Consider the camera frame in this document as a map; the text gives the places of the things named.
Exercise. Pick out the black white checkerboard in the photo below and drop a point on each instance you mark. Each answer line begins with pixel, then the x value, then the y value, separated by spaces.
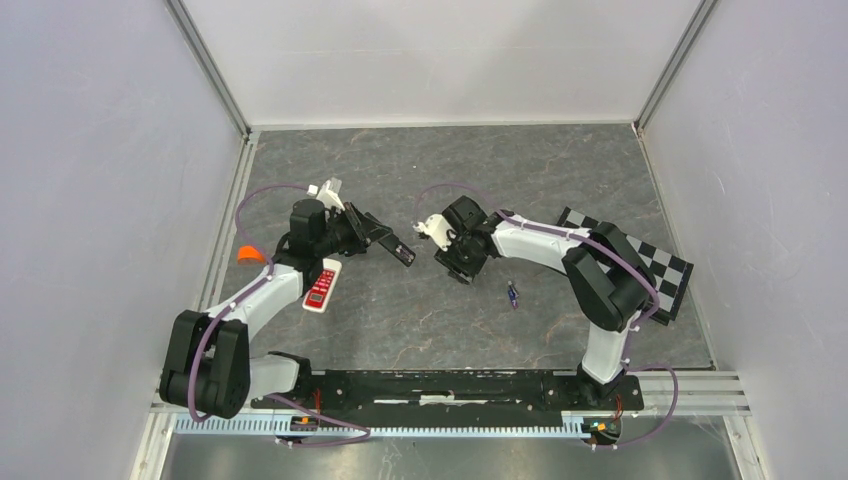
pixel 671 272

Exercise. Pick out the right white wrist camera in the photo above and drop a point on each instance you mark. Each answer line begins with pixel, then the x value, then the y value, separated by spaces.
pixel 438 229

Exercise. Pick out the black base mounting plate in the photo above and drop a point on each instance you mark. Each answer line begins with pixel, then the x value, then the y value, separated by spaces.
pixel 461 398

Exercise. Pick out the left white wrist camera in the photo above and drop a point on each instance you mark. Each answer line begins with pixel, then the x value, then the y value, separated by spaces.
pixel 328 194

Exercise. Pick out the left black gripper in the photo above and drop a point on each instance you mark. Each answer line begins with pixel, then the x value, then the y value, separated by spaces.
pixel 363 229

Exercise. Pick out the red white remote control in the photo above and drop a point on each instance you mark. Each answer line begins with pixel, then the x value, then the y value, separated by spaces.
pixel 317 298

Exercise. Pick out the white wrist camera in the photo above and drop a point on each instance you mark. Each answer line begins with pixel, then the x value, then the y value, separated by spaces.
pixel 328 194
pixel 438 229

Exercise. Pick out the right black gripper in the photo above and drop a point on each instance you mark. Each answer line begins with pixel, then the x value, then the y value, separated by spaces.
pixel 465 272

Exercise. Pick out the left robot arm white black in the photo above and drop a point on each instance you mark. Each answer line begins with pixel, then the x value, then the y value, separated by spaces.
pixel 208 367

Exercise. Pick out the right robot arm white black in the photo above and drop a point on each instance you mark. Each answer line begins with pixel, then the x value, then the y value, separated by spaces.
pixel 613 286

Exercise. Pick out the orange tape roll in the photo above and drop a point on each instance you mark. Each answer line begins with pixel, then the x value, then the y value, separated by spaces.
pixel 249 255

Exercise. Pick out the grey slotted cable duct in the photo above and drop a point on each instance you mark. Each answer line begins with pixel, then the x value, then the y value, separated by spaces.
pixel 287 425

